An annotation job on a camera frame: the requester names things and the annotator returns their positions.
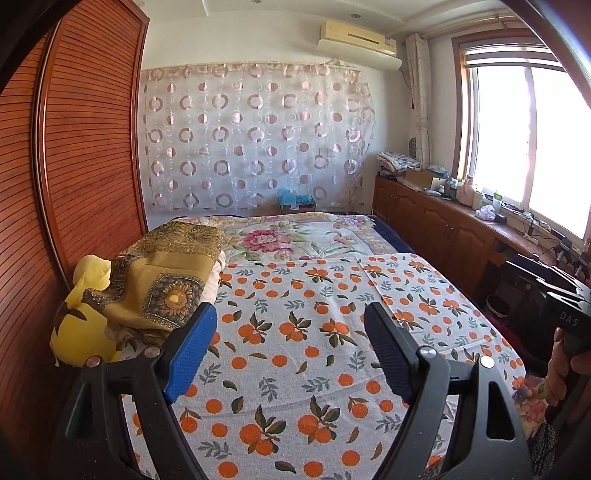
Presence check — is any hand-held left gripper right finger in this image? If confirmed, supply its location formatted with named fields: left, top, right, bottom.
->
left=364, top=302, right=534, bottom=480

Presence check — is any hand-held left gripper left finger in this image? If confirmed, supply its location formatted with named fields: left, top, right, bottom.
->
left=46, top=302, right=218, bottom=480

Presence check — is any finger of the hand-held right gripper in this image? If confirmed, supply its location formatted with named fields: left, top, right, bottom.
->
left=505, top=280, right=550, bottom=322
left=505, top=260, right=584, bottom=295

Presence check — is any golden patterned garment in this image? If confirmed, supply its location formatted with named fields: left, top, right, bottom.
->
left=82, top=220, right=226, bottom=345

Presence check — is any person's right hand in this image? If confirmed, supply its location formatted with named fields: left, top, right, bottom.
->
left=544, top=339, right=591, bottom=426

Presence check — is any dark waste bin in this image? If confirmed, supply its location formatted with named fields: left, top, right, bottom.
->
left=485, top=295, right=511, bottom=320

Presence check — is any beige satin pillow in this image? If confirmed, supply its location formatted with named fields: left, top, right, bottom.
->
left=201, top=217, right=228, bottom=308

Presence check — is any fluffy floral blanket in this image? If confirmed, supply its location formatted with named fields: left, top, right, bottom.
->
left=510, top=373, right=551, bottom=426

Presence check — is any orange fruit print sheet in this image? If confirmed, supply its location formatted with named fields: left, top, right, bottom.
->
left=120, top=254, right=528, bottom=480

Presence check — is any low wooden cabinet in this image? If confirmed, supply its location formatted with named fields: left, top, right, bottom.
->
left=373, top=173, right=583, bottom=306

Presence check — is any navy blanket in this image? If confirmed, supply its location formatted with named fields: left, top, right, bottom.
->
left=369, top=215, right=417, bottom=256

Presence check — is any yellow plush toy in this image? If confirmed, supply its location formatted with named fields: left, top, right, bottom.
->
left=50, top=255, right=123, bottom=368

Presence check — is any pink floral bedsheet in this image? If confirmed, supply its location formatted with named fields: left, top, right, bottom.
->
left=185, top=213, right=403, bottom=265

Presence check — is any wooden framed window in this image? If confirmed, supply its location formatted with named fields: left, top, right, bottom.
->
left=455, top=34, right=591, bottom=251

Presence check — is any cardboard box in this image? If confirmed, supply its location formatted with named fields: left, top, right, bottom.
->
left=404, top=167, right=440, bottom=193

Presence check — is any blue cloth bundle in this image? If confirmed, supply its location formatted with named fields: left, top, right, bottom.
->
left=277, top=188, right=317, bottom=209

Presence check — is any stack of folded cloth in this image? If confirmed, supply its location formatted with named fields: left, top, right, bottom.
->
left=376, top=151, right=422, bottom=176

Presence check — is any circle patterned sheer curtain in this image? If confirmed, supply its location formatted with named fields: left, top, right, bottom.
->
left=141, top=62, right=378, bottom=217

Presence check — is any floral window curtain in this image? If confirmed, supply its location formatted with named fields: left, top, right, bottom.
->
left=405, top=33, right=433, bottom=168

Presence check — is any wooden slatted wardrobe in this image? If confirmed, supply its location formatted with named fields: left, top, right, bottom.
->
left=0, top=0, right=151, bottom=462

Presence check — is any cream air conditioner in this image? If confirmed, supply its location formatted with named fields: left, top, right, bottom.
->
left=318, top=19, right=403, bottom=71

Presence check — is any black cable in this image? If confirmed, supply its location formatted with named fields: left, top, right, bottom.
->
left=522, top=216, right=556, bottom=241

